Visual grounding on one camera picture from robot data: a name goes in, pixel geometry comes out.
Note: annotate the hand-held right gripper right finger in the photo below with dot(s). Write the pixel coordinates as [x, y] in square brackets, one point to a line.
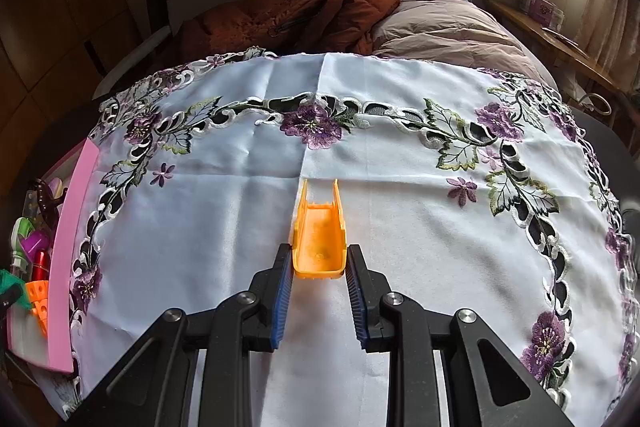
[357, 297]

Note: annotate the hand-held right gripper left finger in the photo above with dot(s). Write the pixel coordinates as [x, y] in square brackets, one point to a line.
[280, 297]

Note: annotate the orange plastic box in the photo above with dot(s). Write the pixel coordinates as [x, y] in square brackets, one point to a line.
[317, 252]

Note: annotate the pink rimmed white tray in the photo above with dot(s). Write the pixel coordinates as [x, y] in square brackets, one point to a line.
[75, 217]

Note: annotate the orange cheese wedge toy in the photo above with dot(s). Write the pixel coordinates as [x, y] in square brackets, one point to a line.
[39, 299]

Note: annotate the red cylinder toy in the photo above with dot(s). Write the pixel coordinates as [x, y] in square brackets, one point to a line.
[41, 264]

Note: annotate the pink macaron toy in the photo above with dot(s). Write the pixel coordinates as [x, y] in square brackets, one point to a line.
[56, 186]

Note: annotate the brown hair clip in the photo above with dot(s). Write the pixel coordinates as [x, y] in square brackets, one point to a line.
[47, 204]

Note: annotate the magenta plastic cup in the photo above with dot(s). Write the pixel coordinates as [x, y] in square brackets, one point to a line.
[34, 243]

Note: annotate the green white small bottle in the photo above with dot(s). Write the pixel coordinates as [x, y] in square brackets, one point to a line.
[22, 232]

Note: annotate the green plastic toy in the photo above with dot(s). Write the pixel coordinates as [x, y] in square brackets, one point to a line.
[12, 287]

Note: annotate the embroidered floral white tablecloth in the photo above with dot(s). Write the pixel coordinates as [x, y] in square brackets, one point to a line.
[400, 217]

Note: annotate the white chair armrest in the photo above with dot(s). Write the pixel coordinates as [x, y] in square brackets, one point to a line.
[135, 57]

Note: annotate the pink duvet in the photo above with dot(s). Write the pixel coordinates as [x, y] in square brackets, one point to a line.
[450, 32]

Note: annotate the rust quilted jacket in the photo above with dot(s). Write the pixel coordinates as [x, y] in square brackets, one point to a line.
[325, 12]

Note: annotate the curled metal stand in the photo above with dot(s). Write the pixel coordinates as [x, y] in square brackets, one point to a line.
[595, 103]

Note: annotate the wooden nightstand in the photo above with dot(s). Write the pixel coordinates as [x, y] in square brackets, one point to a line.
[520, 24]

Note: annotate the purple box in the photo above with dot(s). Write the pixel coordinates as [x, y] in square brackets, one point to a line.
[542, 9]

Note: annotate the wooden wardrobe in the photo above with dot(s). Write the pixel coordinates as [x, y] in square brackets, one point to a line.
[60, 7]

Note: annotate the pale patterned curtain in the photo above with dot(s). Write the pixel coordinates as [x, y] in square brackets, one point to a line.
[610, 17]

